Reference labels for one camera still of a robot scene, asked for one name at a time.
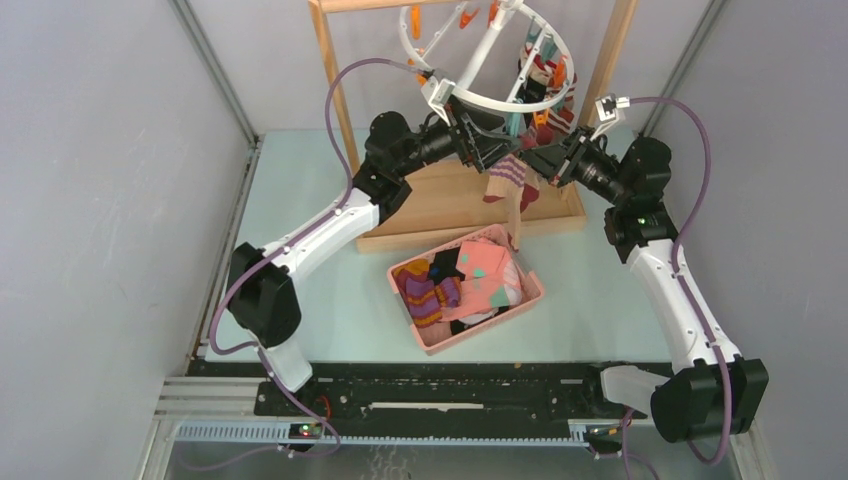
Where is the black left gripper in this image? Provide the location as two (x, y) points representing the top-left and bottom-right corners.
(395, 95), (522, 180)

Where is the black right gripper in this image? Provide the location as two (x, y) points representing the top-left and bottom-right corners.
(517, 126), (630, 207)

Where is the beige red striped sock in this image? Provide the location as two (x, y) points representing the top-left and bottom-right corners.
(519, 178), (540, 213)

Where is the orange cuffed grey sock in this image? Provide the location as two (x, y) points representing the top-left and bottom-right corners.
(544, 85), (575, 135)

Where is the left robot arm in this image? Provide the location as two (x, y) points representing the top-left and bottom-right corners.
(222, 101), (522, 417)

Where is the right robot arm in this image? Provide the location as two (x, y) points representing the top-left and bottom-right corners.
(519, 129), (769, 443)

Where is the white round clip hanger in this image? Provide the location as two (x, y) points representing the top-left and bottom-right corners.
(397, 1), (577, 114)

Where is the teal left clothespin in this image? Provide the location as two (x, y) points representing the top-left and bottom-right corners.
(505, 112), (523, 137)

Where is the orange front clothespin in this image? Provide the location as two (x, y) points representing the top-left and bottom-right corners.
(532, 109), (550, 130)

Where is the orange clothespin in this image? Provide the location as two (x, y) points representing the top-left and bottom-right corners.
(532, 109), (550, 130)
(409, 5), (422, 40)

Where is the pink plastic basket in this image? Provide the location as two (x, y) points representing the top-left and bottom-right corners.
(387, 224), (545, 355)

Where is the pink mint sock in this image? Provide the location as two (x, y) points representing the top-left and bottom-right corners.
(441, 239), (524, 325)

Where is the purple striped sock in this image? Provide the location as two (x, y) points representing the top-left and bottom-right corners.
(390, 259), (465, 329)

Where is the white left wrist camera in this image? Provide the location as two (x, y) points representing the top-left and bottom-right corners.
(421, 75), (457, 126)

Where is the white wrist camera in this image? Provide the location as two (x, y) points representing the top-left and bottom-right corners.
(421, 75), (457, 126)
(590, 94), (631, 141)

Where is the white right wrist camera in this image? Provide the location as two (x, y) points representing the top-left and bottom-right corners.
(590, 94), (631, 141)

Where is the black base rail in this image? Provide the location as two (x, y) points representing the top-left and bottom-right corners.
(254, 359), (637, 440)

